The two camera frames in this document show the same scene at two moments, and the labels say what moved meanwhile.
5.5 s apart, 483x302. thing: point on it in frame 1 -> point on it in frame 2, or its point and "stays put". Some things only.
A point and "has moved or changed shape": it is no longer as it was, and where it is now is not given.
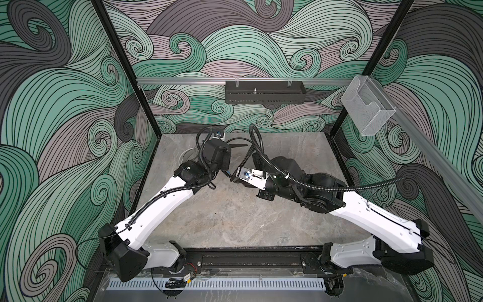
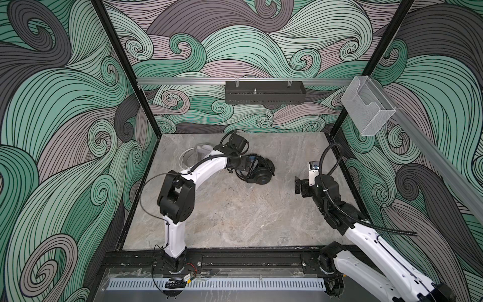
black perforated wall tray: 265,92 stays put
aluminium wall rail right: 437,152 stays put
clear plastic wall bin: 368,107 stays put
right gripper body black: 277,186 -> 307,190
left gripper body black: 224,165 -> 241,163
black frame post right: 400,16 stays put
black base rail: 249,260 stays put
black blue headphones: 236,180 has moved or changed shape
